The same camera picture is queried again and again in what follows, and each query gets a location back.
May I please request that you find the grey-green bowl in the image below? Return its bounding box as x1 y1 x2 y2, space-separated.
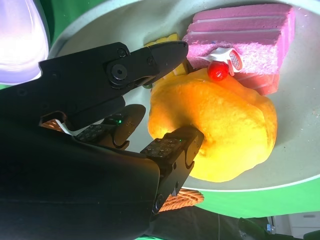
47 0 320 193

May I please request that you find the pink cake slice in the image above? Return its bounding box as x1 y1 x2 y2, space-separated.
182 3 296 87

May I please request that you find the orange wicker basket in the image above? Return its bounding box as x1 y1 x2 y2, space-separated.
39 118 205 213

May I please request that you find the black backdrop cloth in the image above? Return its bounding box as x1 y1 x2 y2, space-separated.
139 207 320 240

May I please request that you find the salmon striped cake slice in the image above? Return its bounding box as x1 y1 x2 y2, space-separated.
234 72 280 96

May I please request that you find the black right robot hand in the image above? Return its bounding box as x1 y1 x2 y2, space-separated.
0 41 206 240

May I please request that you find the yellow cake slice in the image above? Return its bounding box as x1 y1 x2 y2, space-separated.
143 33 194 79

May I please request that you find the orange bagel bread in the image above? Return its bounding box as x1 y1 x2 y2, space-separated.
147 68 278 183

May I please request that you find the green tablecloth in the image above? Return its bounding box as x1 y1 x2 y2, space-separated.
0 0 320 238

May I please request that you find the pale lavender plate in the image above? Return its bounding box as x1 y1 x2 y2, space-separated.
0 0 50 85

